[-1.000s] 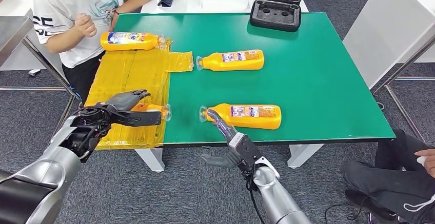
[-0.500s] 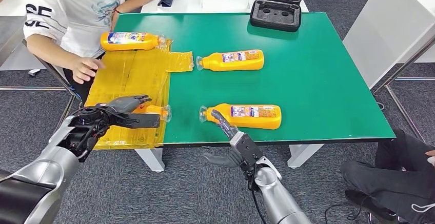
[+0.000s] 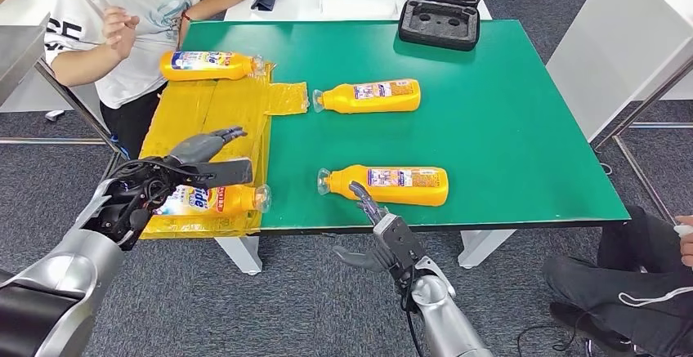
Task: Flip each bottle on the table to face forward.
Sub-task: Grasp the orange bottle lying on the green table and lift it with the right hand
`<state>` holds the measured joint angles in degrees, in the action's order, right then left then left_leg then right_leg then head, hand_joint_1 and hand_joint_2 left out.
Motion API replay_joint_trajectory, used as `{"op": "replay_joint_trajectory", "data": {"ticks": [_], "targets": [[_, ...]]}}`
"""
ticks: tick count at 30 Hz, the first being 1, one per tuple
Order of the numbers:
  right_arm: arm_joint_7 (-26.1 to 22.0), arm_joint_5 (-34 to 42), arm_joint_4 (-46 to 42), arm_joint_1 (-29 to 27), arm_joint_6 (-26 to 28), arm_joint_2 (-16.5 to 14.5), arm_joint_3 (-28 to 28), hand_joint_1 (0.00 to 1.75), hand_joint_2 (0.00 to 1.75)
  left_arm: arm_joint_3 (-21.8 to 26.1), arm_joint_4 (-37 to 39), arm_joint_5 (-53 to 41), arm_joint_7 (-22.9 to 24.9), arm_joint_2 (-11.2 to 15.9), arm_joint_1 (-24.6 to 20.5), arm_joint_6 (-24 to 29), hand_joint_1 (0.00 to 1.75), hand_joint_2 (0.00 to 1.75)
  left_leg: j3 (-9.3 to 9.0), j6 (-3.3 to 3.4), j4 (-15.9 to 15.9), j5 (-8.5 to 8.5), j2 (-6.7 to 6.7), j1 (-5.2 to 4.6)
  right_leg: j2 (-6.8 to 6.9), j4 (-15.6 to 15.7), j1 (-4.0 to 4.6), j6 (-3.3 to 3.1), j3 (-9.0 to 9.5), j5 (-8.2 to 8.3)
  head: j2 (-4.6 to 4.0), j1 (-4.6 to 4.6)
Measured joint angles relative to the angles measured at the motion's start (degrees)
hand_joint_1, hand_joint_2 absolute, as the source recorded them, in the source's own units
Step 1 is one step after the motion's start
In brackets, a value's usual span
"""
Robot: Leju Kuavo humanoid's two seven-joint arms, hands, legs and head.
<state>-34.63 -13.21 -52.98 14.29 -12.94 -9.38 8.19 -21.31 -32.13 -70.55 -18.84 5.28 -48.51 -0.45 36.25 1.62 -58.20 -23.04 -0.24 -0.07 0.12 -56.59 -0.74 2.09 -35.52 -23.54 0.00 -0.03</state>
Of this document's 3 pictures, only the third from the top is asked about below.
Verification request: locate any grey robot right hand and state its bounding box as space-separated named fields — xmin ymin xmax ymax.
xmin=332 ymin=181 xmax=399 ymax=275

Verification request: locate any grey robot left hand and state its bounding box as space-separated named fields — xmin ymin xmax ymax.
xmin=168 ymin=126 xmax=248 ymax=165

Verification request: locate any orange detergent bottle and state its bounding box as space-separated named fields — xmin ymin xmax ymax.
xmin=317 ymin=165 xmax=449 ymax=208
xmin=312 ymin=78 xmax=423 ymax=114
xmin=154 ymin=184 xmax=272 ymax=219
xmin=159 ymin=50 xmax=266 ymax=83

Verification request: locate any yellow taped cardboard mat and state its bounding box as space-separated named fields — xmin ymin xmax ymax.
xmin=139 ymin=57 xmax=311 ymax=239

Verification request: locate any white table leg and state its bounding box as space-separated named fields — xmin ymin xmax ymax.
xmin=457 ymin=229 xmax=517 ymax=270
xmin=214 ymin=235 xmax=264 ymax=276

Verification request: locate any person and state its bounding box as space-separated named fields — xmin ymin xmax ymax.
xmin=42 ymin=0 xmax=251 ymax=158
xmin=542 ymin=205 xmax=693 ymax=357

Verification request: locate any grey metal table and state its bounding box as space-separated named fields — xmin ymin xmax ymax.
xmin=0 ymin=13 xmax=126 ymax=182

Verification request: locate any black foam carrying case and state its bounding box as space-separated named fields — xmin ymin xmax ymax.
xmin=397 ymin=0 xmax=483 ymax=52

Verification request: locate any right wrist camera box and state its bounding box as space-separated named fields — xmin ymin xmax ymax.
xmin=373 ymin=213 xmax=429 ymax=283

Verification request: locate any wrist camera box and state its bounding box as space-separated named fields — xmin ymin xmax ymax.
xmin=373 ymin=213 xmax=429 ymax=283
xmin=184 ymin=158 xmax=254 ymax=189

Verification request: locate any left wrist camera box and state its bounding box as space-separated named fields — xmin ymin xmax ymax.
xmin=184 ymin=158 xmax=254 ymax=189

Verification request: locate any black floor cable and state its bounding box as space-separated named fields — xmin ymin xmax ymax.
xmin=516 ymin=324 xmax=591 ymax=357

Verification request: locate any grey metal desk frame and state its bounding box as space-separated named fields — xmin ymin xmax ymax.
xmin=591 ymin=56 xmax=693 ymax=229

